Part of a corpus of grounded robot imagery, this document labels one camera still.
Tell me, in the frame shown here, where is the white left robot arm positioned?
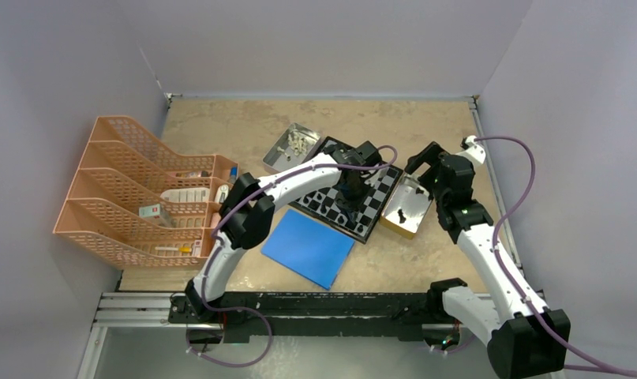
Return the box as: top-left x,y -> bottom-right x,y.
185,141 -> 390,323

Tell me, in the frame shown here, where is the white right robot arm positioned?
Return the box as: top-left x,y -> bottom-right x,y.
405,138 -> 571,378

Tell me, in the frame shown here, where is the yellow tin with black pieces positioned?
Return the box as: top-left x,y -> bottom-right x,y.
379,174 -> 433,239

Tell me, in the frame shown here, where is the black chess queen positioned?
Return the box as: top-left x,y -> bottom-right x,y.
397,208 -> 407,224

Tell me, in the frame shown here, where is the white chess pieces pile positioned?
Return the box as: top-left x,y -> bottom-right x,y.
276,130 -> 308,161

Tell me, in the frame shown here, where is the pink tin with white pieces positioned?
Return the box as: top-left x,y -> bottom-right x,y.
262,122 -> 323,174

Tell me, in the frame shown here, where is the black white chessboard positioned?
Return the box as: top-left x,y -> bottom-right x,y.
290,165 -> 403,243

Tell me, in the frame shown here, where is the blue mat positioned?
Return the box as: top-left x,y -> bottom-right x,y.
261,210 -> 355,290

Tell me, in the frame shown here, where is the peach desk organizer tray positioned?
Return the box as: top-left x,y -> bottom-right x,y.
112,155 -> 238,268

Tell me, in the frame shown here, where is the peach mesh file rack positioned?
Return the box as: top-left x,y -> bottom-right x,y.
53,116 -> 225,269

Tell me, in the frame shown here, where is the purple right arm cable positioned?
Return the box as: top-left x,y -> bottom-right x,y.
472,136 -> 637,377

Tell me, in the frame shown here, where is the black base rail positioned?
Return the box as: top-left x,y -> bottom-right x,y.
168,291 -> 470,349

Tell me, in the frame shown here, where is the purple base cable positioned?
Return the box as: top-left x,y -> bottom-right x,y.
184,306 -> 275,368

